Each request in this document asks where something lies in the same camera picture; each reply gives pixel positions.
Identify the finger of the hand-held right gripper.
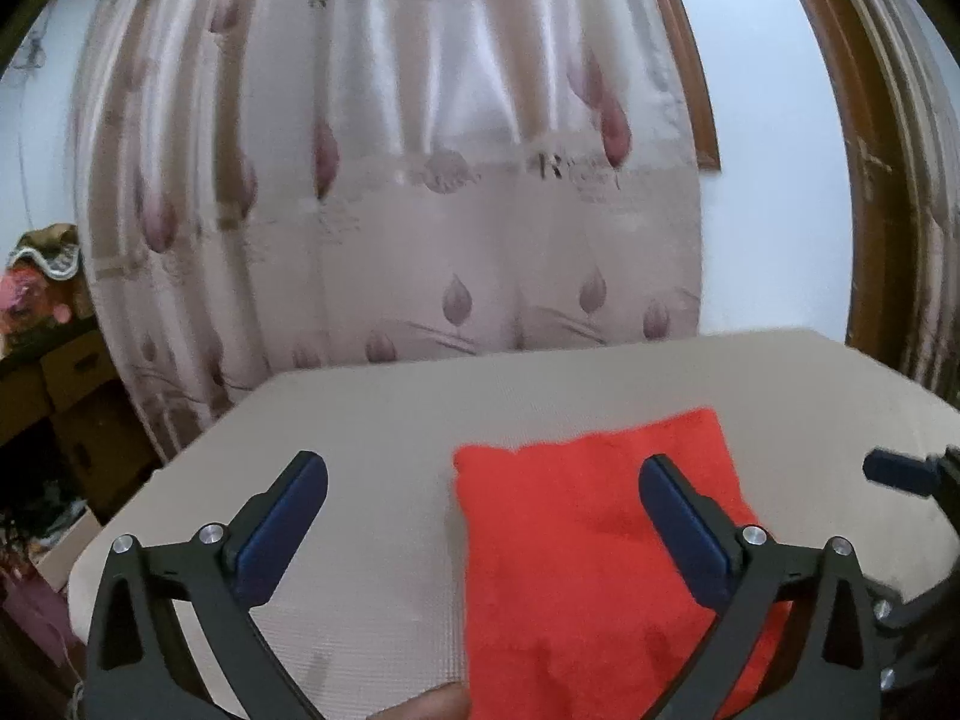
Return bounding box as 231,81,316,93
870,589,960,695
862,446,960,502

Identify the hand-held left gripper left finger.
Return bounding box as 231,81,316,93
84,450,331,720

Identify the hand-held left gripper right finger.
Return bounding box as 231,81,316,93
637,454,882,720

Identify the red knit sweater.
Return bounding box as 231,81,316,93
452,407,796,720

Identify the person's left hand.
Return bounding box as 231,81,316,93
375,682,473,720

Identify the beige textured table cover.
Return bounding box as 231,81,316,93
67,328,960,720

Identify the cardboard box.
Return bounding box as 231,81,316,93
52,390,160,520
41,326,115,411

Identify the pink flower decoration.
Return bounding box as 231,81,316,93
0,270,80,335

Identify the leaf print satin curtain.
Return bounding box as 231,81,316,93
71,0,702,466

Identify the frilly white ornament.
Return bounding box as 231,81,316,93
7,223,83,284

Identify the wooden door frame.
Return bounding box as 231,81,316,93
772,0,931,383

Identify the brass door handle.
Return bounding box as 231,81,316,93
855,139,895,197

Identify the wooden window frame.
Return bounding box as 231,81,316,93
637,0,721,172

